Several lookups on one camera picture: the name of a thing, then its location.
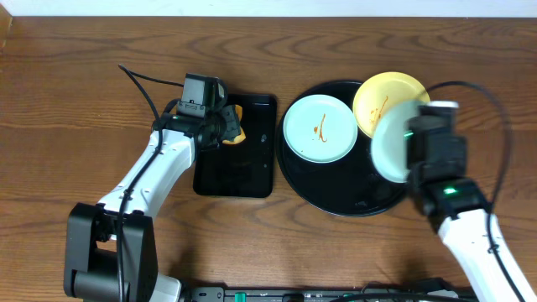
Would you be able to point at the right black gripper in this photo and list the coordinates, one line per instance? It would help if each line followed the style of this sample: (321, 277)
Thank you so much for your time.
(430, 124)

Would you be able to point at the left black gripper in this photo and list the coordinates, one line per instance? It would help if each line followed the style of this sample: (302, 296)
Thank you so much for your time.
(229, 123)

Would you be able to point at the green yellow sponge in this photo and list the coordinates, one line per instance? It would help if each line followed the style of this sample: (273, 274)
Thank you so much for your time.
(234, 133)

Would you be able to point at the light blue plate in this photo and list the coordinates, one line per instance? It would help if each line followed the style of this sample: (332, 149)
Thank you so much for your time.
(320, 129)
(388, 145)

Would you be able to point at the yellow plate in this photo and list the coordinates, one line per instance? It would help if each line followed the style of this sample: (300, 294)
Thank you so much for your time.
(378, 94)

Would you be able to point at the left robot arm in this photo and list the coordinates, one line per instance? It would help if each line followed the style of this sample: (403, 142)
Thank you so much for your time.
(110, 250)

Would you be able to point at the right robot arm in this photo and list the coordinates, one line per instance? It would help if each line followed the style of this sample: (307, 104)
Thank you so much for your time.
(457, 209)

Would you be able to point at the black rectangular tray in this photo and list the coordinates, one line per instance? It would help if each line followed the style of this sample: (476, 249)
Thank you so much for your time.
(245, 169)

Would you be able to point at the black round tray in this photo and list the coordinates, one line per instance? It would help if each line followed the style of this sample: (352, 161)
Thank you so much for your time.
(350, 186)

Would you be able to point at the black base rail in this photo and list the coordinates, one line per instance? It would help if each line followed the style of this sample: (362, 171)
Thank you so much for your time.
(219, 294)

